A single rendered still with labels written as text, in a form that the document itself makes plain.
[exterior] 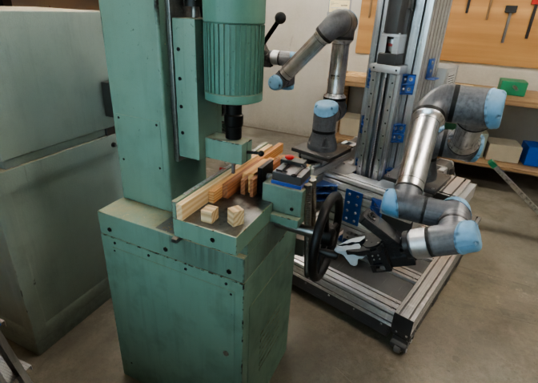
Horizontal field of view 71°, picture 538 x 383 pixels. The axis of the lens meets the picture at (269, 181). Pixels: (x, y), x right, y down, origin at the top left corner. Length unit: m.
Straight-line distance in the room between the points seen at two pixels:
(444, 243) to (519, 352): 1.42
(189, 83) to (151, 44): 0.15
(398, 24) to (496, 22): 2.63
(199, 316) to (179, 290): 0.11
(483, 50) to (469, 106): 3.09
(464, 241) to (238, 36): 0.75
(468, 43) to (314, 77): 1.60
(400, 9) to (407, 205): 0.96
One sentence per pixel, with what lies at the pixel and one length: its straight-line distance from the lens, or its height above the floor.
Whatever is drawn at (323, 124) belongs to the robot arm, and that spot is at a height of 0.95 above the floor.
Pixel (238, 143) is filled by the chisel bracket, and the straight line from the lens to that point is 1.18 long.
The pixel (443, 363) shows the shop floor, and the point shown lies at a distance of 2.11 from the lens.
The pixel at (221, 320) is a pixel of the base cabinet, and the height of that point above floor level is 0.54.
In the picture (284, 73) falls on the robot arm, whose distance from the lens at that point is 1.92.
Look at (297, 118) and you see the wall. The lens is 4.78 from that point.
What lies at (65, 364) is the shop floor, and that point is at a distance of 2.04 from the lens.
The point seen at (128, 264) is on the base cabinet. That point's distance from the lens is 1.44.
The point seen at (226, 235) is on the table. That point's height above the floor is 0.90.
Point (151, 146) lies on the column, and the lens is 1.29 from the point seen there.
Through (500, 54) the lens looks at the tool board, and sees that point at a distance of 4.37.
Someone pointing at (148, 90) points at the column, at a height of 1.21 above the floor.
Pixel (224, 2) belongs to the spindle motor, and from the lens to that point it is 1.08.
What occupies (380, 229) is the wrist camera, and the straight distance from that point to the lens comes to 1.00.
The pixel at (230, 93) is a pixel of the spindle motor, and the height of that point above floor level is 1.23.
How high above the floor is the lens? 1.46
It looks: 25 degrees down
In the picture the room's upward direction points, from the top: 3 degrees clockwise
